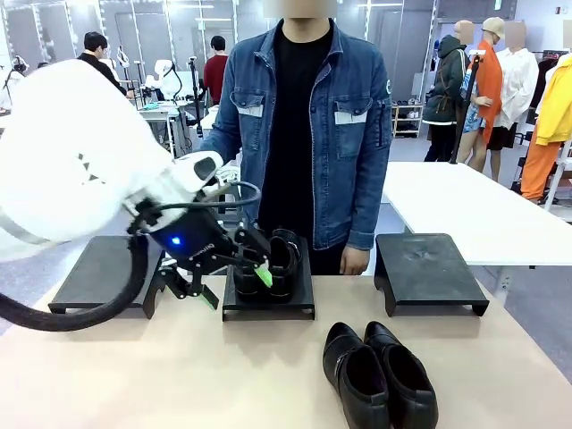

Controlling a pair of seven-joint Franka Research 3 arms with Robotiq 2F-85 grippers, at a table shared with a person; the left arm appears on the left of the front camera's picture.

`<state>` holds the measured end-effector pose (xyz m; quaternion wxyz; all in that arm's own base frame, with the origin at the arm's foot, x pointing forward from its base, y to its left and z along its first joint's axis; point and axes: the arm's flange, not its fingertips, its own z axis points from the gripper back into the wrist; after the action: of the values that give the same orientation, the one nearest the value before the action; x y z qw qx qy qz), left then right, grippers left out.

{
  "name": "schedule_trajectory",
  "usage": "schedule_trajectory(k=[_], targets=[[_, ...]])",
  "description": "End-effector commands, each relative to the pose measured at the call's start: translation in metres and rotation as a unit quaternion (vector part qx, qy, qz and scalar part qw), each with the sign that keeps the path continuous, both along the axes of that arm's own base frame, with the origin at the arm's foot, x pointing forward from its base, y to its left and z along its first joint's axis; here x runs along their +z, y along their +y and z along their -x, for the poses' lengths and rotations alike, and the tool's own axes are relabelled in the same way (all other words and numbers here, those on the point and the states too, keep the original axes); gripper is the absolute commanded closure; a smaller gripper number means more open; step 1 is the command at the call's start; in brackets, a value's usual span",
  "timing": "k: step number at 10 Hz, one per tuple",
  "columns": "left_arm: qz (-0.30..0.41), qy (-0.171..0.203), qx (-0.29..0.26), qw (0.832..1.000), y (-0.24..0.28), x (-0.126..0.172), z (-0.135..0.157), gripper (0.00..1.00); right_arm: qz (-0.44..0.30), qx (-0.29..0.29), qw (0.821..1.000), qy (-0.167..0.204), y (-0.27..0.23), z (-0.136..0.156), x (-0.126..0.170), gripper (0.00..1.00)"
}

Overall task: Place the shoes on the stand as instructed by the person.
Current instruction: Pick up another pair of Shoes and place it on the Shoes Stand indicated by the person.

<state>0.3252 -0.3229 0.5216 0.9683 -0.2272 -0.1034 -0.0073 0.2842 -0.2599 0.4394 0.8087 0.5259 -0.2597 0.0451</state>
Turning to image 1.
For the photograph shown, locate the figure in white shirt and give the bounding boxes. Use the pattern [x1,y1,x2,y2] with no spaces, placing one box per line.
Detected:
[486,20,541,152]

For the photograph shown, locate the man in black sweater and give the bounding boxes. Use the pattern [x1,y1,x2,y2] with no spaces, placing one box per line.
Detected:
[76,30,135,99]

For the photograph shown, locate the man in red sweater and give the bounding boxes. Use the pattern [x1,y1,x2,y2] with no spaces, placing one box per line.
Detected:
[203,35,230,107]

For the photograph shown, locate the mannequin in green jacket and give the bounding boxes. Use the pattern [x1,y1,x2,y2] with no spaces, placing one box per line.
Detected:
[421,20,475,164]

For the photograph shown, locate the large white table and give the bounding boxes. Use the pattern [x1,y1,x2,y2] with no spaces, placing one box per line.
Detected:
[379,161,572,270]

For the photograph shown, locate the wooden shoe rack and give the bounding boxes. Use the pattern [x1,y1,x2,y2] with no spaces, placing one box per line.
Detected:
[391,98,425,139]

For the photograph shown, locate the black tripod with white head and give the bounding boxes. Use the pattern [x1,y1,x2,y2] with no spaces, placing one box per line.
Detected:
[449,48,487,165]

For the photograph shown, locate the black shoe stand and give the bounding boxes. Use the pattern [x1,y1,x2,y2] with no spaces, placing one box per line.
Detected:
[47,235,167,320]
[374,232,492,318]
[221,236,315,323]

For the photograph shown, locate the mannequin in orange top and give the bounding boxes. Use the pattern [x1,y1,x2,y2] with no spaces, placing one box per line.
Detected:
[455,16,508,183]

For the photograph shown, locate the person's left hand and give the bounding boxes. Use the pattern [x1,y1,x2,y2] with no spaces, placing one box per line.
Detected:
[340,242,371,277]

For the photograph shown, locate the orange trousers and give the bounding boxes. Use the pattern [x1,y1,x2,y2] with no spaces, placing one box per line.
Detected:
[519,141,563,202]

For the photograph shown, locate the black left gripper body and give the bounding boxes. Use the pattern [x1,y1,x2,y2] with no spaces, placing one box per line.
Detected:
[127,199,246,279]

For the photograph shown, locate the thick black sleeved cable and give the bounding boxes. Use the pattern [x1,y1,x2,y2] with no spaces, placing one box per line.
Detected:
[0,234,151,333]

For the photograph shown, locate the person's right forearm denim sleeve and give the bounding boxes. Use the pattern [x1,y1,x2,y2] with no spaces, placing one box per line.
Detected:
[198,127,246,167]

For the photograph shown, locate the man in denim jacket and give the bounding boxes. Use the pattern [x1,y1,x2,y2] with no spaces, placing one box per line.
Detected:
[198,16,394,276]

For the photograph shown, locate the yellow hanging garment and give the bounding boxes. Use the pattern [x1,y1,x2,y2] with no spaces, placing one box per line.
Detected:
[534,52,572,147]

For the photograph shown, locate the thin grey gripper cable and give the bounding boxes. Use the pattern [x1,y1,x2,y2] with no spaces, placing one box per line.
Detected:
[154,180,263,216]

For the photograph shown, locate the person's left forearm denim sleeve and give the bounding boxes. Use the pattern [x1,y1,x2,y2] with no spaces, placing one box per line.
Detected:
[346,156,393,251]

